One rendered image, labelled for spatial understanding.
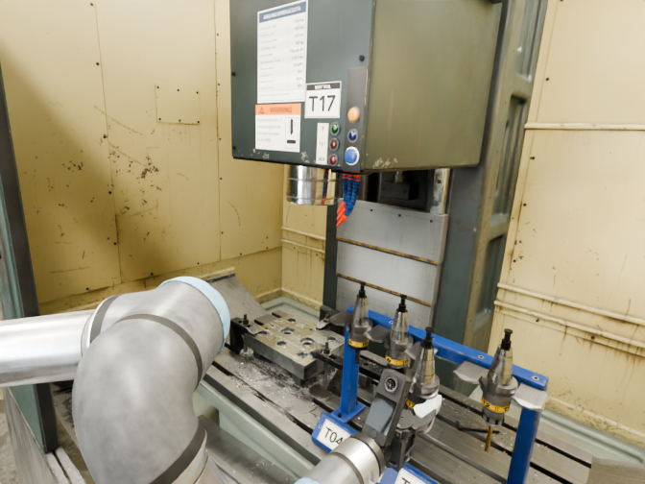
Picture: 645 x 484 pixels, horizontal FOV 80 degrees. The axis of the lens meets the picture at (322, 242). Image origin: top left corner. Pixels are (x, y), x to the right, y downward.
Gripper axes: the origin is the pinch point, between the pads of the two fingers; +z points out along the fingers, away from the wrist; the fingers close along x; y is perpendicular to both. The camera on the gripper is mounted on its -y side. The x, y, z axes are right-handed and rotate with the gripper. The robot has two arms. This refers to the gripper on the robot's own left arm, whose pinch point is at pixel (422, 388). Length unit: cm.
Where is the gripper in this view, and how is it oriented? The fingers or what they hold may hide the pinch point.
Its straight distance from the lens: 81.8
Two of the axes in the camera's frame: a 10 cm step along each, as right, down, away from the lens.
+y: -0.4, 9.6, 2.8
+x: 7.5, 2.2, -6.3
